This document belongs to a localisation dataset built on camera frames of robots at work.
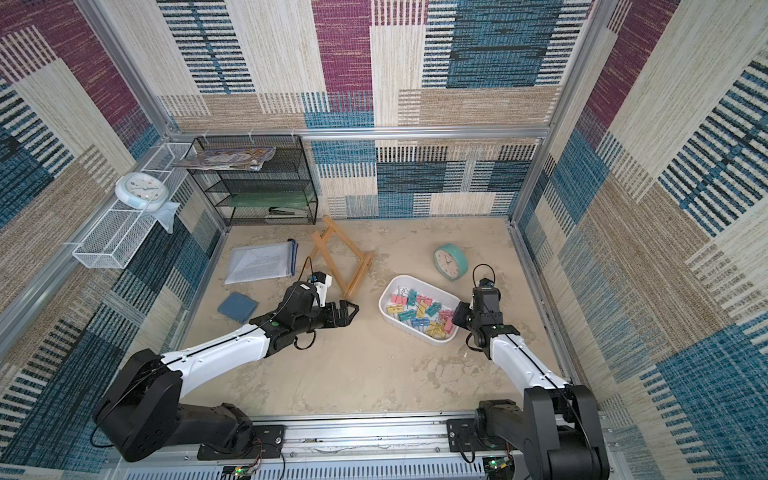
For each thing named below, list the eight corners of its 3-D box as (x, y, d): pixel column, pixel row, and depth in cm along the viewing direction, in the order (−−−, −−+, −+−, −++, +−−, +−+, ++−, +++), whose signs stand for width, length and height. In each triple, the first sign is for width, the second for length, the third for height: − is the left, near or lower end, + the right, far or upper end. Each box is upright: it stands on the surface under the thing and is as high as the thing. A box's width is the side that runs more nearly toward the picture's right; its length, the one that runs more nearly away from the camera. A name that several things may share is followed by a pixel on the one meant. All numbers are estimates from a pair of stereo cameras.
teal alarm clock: (428, 268, 107) (432, 250, 99) (438, 257, 110) (442, 238, 102) (457, 285, 102) (463, 267, 94) (466, 272, 106) (472, 253, 98)
